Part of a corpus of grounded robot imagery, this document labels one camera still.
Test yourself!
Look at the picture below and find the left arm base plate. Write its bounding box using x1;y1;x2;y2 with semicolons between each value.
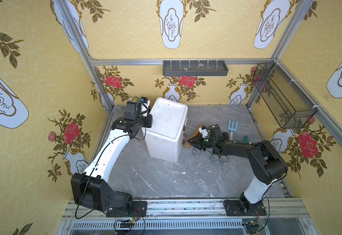
106;201;147;217

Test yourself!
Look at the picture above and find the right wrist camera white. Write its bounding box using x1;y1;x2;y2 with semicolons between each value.
198;126;209;139

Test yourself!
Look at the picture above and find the red glitter microphone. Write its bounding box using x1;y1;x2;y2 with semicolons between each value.
192;148;201;157

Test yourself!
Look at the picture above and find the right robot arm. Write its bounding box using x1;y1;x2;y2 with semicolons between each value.
188;124;288;213

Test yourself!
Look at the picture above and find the teal gardening glove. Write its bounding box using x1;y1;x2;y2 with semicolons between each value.
243;136;249;144

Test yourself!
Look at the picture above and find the white three-drawer cabinet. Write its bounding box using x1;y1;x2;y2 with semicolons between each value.
142;98;188;163

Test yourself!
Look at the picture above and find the black microphone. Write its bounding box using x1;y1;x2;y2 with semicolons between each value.
219;132;229;164
210;154;220;164

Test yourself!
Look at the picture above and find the grey wall shelf tray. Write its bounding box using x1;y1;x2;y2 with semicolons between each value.
162;59;229;77

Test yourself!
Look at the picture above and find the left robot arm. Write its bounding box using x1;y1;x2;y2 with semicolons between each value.
71;97;153;213

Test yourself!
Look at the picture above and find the black wire mesh basket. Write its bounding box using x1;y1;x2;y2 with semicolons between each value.
252;62;318;129

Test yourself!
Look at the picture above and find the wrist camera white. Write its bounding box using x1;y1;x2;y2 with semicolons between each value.
140;97;150;117
198;126;209;139

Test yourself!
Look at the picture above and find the light blue garden fork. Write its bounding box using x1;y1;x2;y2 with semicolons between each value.
227;119;239;141

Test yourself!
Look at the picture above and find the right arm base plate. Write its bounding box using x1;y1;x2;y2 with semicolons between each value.
223;199;267;216

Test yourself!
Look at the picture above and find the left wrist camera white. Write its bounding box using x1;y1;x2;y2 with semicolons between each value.
140;97;150;117

